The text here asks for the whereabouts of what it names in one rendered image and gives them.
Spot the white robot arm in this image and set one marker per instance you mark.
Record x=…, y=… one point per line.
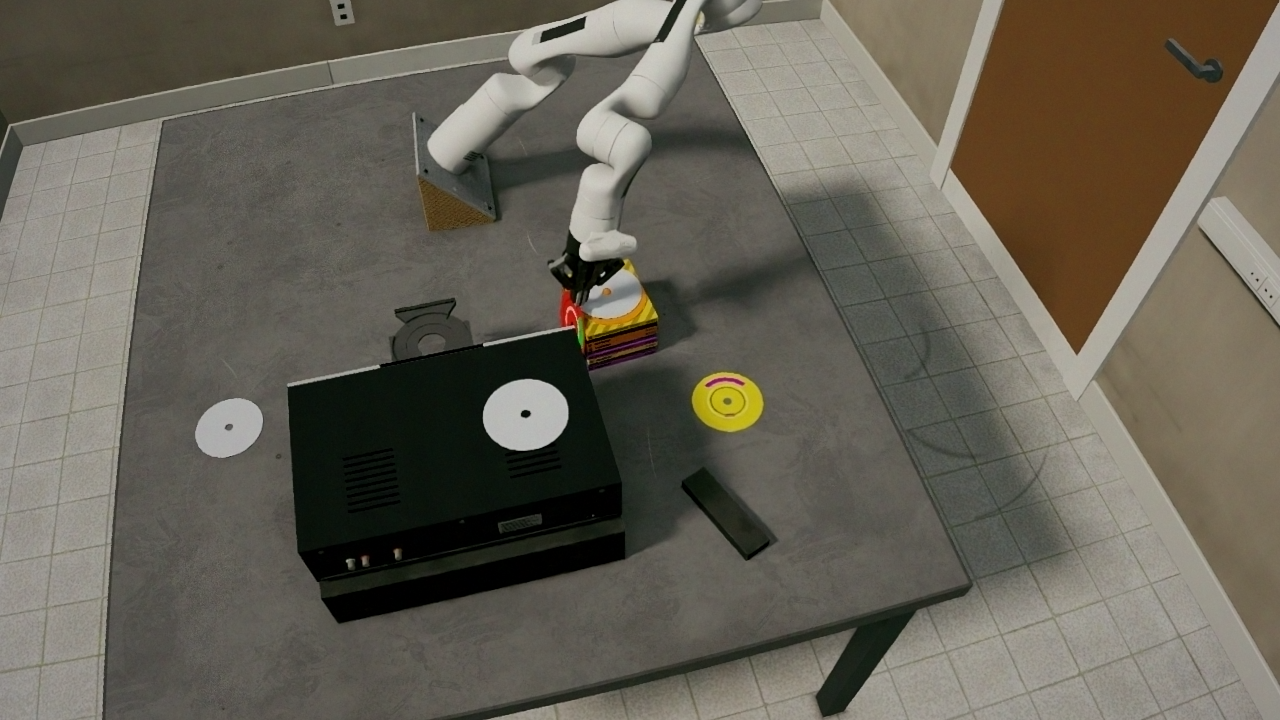
x=615, y=30

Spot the black rectangular block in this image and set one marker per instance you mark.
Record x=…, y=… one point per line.
x=723, y=511

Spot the black rectangular box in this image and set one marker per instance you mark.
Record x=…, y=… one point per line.
x=474, y=571

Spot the white disc with centre hole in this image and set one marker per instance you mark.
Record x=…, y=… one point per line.
x=503, y=422
x=214, y=440
x=626, y=293

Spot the red cd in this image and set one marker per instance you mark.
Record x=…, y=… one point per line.
x=571, y=313

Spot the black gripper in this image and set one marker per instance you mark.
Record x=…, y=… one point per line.
x=586, y=273

